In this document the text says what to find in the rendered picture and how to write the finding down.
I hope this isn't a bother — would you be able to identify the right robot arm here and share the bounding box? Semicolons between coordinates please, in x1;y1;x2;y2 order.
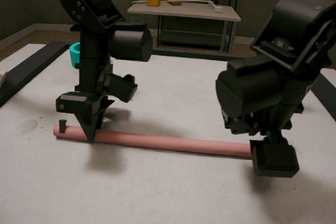
215;0;336;135

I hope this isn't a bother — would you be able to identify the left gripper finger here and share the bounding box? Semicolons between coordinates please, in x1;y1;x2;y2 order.
96;100;115;129
75;107;105;141

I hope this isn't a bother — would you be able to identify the teal open ring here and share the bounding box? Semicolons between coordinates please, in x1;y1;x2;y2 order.
69;42;80;68

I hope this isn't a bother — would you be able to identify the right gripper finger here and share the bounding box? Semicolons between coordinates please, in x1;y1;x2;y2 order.
249;140;260;154
248;126;259;136

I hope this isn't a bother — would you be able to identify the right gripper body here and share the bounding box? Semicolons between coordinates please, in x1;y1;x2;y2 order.
252;102;304;178

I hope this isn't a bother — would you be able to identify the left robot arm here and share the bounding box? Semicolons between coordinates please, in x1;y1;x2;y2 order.
59;0;153;103

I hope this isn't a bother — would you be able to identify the pink long bar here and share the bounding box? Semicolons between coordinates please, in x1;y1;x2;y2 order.
53;119;251;157

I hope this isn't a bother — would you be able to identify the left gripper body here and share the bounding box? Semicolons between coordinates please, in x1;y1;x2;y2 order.
56;57;113;115

